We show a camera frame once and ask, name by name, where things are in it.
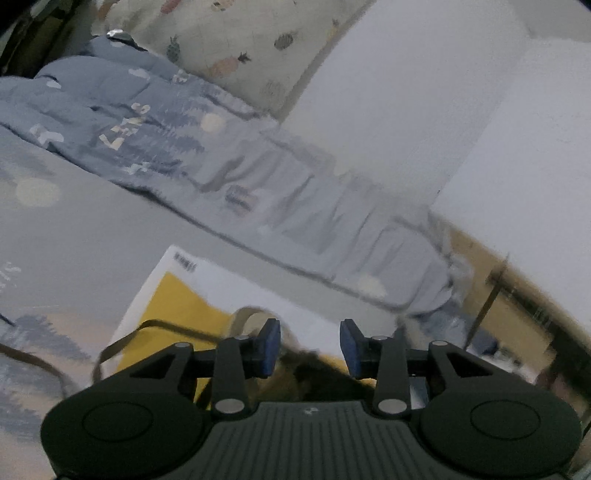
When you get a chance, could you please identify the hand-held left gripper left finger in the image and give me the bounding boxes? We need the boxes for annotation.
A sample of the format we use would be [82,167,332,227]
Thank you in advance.
[127,318,281,421]

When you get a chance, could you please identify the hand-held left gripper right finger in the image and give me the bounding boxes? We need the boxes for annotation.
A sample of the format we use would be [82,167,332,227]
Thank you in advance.
[339,318,499,418]

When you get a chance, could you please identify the olive and beige shoe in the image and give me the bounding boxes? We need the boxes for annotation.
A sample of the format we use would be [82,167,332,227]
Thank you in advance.
[228,305,371,403]

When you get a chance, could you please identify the white and yellow mailing bag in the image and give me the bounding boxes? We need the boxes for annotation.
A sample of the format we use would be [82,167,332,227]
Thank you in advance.
[99,244,408,408]

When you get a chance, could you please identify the light blue jeans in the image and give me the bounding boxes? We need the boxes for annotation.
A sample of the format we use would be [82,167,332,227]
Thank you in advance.
[402,305,502,359]

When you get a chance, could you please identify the blue printed duvet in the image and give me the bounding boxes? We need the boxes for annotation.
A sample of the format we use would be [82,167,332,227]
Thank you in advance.
[0,34,477,320]

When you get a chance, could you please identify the grey-blue printed bed sheet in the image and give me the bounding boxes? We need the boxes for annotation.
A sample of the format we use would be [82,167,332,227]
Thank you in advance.
[0,124,416,480]

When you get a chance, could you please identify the pineapple print cloth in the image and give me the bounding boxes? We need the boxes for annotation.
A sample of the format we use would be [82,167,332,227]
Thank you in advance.
[90,0,371,117]

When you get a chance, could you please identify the wooden bed frame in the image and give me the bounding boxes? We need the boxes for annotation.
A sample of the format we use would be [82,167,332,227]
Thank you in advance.
[442,222,591,361]

